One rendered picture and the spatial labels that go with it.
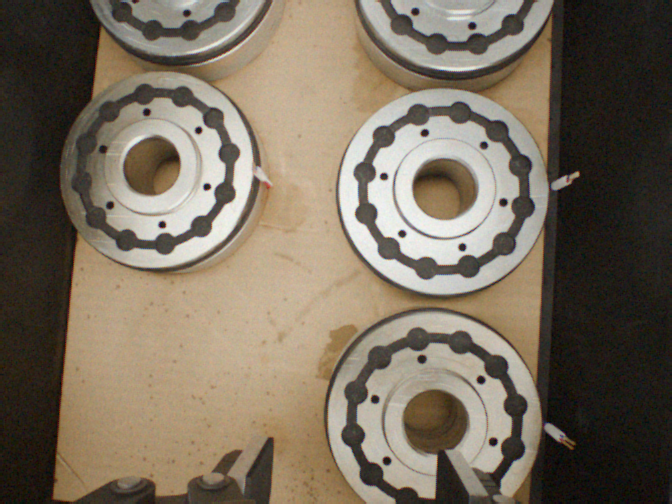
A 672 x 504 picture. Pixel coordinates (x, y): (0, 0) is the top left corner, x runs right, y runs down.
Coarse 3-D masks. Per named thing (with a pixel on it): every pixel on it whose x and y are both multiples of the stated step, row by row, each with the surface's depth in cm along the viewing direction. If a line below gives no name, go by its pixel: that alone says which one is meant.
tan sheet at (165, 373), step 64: (320, 0) 27; (128, 64) 27; (256, 64) 27; (320, 64) 27; (256, 128) 27; (320, 128) 26; (320, 192) 26; (448, 192) 26; (256, 256) 26; (320, 256) 26; (128, 320) 26; (192, 320) 26; (256, 320) 26; (320, 320) 26; (512, 320) 25; (64, 384) 26; (128, 384) 26; (192, 384) 26; (256, 384) 26; (320, 384) 26; (64, 448) 26; (128, 448) 26; (192, 448) 26; (320, 448) 25
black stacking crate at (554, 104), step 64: (0, 0) 20; (64, 0) 24; (576, 0) 25; (640, 0) 19; (0, 64) 20; (64, 64) 25; (576, 64) 24; (640, 64) 18; (0, 128) 21; (64, 128) 25; (576, 128) 24; (640, 128) 18; (0, 192) 21; (576, 192) 24; (640, 192) 18; (0, 256) 21; (64, 256) 26; (576, 256) 23; (640, 256) 18; (0, 320) 22; (64, 320) 26; (576, 320) 23; (640, 320) 17; (0, 384) 22; (576, 384) 22; (640, 384) 17; (0, 448) 22; (576, 448) 22; (640, 448) 17
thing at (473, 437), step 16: (432, 368) 22; (400, 384) 22; (416, 384) 22; (432, 384) 22; (448, 384) 22; (464, 384) 22; (400, 400) 22; (464, 400) 21; (480, 400) 21; (384, 416) 22; (400, 416) 22; (464, 416) 22; (480, 416) 21; (384, 432) 22; (400, 432) 22; (464, 432) 22; (480, 432) 21; (400, 448) 21; (416, 448) 22; (448, 448) 22; (464, 448) 21; (480, 448) 21; (416, 464) 21; (432, 464) 21
